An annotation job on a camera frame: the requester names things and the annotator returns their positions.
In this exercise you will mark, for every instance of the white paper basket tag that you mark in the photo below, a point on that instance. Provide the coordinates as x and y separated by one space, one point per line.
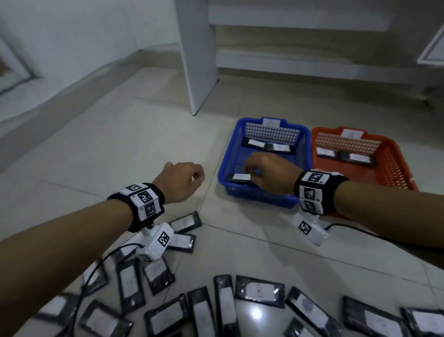
271 122
353 134

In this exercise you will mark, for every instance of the white framed panel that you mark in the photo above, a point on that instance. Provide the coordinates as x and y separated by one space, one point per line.
433 50

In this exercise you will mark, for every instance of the red plastic basket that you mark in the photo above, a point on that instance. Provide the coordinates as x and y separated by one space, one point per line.
392 166

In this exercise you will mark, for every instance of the person's left fingers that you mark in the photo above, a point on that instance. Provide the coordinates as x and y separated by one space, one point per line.
198 173

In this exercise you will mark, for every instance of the person's left hand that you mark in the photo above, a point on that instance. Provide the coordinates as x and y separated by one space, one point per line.
177 180

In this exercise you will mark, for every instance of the white desk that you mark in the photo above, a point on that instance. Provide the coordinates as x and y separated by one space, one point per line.
197 52

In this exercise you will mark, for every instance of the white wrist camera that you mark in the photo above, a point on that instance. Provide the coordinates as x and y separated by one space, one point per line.
156 243
308 229

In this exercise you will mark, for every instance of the person's right fingers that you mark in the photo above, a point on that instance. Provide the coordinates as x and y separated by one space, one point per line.
252 166

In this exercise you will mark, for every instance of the black wristband with marker tags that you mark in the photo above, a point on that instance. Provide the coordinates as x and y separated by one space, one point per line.
145 203
317 192

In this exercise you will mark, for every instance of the blue plastic basket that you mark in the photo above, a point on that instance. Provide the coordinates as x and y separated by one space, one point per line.
236 156

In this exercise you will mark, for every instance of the black packet with white label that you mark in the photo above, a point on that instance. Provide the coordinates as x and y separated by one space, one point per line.
281 148
238 178
255 143
326 152
359 159

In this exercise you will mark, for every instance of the person's right hand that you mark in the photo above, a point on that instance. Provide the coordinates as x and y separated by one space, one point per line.
274 173

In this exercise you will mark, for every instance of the person's left forearm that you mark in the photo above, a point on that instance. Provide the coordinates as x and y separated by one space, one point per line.
59 250

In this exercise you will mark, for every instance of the pile of black labelled packets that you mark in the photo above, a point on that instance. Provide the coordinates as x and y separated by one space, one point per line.
225 305

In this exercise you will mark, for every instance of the person's right forearm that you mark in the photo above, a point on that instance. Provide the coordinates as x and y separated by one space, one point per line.
392 210

